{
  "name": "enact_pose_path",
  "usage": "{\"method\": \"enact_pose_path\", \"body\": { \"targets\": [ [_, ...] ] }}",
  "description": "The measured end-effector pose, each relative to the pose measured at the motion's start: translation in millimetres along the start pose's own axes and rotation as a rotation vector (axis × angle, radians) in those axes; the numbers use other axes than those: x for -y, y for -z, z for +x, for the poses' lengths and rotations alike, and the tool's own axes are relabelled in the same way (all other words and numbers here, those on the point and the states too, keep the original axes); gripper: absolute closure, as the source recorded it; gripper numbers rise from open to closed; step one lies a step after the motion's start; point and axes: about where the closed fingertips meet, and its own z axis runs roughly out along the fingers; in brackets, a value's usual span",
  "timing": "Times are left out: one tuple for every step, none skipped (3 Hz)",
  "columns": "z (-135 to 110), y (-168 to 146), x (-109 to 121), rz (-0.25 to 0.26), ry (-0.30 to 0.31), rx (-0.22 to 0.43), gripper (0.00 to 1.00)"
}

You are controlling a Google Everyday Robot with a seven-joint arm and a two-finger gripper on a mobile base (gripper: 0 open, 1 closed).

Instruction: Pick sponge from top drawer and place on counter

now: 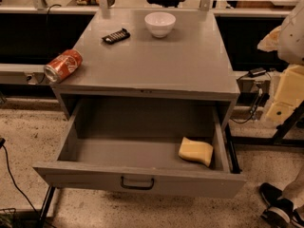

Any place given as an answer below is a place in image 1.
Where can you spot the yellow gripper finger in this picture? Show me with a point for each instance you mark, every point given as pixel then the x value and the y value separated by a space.
pixel 270 41

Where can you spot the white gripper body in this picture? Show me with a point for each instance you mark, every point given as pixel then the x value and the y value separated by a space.
pixel 293 38

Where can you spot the yellow sponge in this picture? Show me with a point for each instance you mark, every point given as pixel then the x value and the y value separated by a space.
pixel 196 151

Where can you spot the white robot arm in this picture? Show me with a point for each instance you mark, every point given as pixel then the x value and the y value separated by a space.
pixel 288 41

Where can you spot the grey drawer cabinet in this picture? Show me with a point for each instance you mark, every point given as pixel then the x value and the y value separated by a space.
pixel 191 62

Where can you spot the open grey top drawer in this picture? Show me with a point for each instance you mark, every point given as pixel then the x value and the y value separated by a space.
pixel 140 138

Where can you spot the black power adapter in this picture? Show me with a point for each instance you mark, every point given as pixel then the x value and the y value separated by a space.
pixel 257 72

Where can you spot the white bowl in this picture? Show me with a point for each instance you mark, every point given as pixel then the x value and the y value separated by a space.
pixel 160 24

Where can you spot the black shoe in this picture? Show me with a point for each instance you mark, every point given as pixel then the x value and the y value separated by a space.
pixel 280 212

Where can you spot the black snack bar packet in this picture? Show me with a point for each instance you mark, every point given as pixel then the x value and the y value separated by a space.
pixel 116 36

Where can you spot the red soda can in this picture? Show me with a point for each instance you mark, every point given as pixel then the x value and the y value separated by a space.
pixel 63 65

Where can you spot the black metal stand frame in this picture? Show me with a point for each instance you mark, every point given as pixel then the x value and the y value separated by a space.
pixel 279 137

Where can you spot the black drawer handle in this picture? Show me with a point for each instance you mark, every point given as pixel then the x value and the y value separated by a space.
pixel 142 185

